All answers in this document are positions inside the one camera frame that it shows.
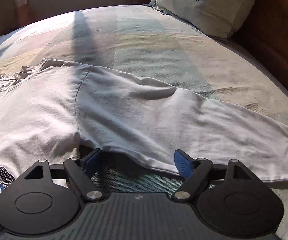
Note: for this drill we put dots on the wooden bed headboard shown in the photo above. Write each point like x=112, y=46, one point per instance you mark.
x=278, y=30

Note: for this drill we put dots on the cream printed pillow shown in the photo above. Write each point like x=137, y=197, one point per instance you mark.
x=206, y=5

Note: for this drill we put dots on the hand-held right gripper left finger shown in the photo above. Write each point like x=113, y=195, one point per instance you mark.
x=92, y=161

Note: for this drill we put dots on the pastel checked bed sheet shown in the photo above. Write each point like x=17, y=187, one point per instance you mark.
x=146, y=42

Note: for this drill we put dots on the blue-grey pillow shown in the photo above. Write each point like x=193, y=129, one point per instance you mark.
x=156, y=7

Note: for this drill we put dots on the white printed long-sleeve shirt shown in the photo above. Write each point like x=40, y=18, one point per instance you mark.
x=124, y=115

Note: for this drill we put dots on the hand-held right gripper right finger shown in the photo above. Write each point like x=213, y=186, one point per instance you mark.
x=183, y=165

